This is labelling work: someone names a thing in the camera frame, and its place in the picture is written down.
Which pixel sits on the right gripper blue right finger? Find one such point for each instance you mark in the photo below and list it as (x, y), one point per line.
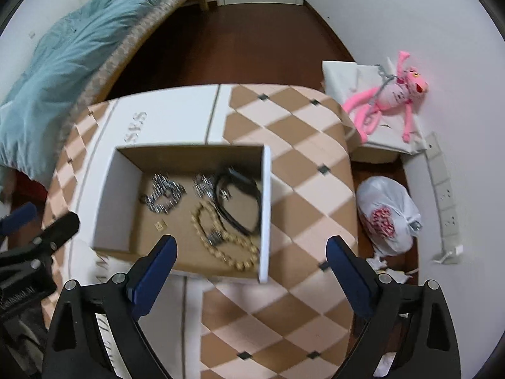
(357, 279)

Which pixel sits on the white charger with cable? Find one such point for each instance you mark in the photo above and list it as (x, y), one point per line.
(448, 256)

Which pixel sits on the bed with patterned mattress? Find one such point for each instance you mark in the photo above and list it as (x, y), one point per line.
(130, 51)

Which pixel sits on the pink panther plush toy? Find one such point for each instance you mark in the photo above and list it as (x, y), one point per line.
(401, 91)

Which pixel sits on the white cloth covered box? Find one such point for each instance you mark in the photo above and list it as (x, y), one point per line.
(341, 81)

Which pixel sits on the white plastic bag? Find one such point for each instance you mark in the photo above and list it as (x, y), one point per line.
(389, 215)

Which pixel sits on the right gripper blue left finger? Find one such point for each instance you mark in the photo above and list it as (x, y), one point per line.
(148, 275)

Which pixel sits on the black fitness band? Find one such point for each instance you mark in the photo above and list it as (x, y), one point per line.
(238, 200)

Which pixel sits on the white wall power strip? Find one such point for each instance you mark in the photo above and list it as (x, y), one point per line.
(444, 195)

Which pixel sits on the small gold earring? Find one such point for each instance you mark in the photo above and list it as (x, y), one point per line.
(160, 226)

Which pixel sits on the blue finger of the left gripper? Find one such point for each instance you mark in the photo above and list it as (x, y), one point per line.
(17, 219)

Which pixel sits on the crumpled white paper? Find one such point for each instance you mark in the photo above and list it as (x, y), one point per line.
(381, 267)

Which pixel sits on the teal duvet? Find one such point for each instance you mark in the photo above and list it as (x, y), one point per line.
(67, 71)

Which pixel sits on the white cardboard box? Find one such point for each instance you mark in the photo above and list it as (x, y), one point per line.
(113, 220)

